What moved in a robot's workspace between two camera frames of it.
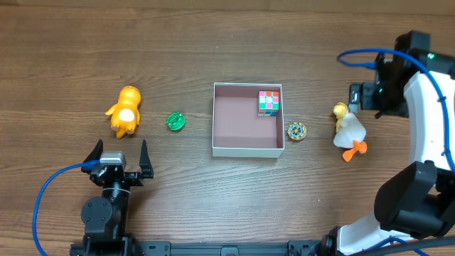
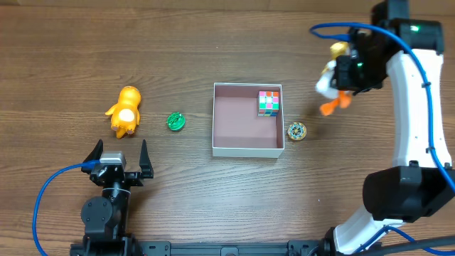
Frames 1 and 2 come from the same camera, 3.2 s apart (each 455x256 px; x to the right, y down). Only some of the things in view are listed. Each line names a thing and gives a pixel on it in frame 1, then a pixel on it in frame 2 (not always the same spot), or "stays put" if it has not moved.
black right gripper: [367, 96] -> [344, 73]
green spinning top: [175, 121] stays put
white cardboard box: [237, 129] stays put
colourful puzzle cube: [268, 103] stays put
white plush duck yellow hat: [350, 131] -> [326, 85]
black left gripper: [116, 176] stays put
